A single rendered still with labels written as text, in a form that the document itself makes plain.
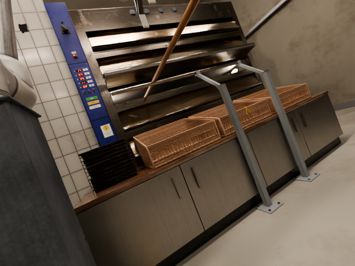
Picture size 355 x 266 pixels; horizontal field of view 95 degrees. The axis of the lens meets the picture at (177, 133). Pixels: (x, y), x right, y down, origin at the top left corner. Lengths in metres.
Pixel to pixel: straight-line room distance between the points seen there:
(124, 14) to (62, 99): 1.03
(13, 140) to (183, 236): 0.94
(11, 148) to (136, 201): 0.63
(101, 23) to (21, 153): 1.56
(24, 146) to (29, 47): 1.36
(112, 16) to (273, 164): 1.99
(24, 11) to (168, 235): 2.01
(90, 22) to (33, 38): 0.48
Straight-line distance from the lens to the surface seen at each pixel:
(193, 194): 1.11
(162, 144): 1.07
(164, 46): 1.95
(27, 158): 0.59
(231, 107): 1.24
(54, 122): 1.62
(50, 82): 1.72
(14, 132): 0.61
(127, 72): 1.56
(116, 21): 2.00
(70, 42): 1.82
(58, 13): 1.98
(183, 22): 0.85
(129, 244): 1.09
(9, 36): 1.05
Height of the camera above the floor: 0.74
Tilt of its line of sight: level
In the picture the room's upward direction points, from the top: 21 degrees counter-clockwise
